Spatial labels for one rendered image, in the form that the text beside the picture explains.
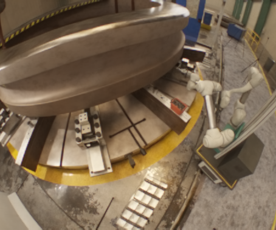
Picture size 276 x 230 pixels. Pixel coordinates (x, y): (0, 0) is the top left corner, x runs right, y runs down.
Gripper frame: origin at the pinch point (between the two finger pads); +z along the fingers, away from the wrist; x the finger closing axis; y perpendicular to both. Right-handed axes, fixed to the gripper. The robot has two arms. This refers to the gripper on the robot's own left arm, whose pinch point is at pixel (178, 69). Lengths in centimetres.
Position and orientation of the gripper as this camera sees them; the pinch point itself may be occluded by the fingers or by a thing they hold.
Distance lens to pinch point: 219.1
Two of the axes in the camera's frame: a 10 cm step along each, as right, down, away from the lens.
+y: 0.0, -5.8, -8.1
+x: -6.1, 6.4, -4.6
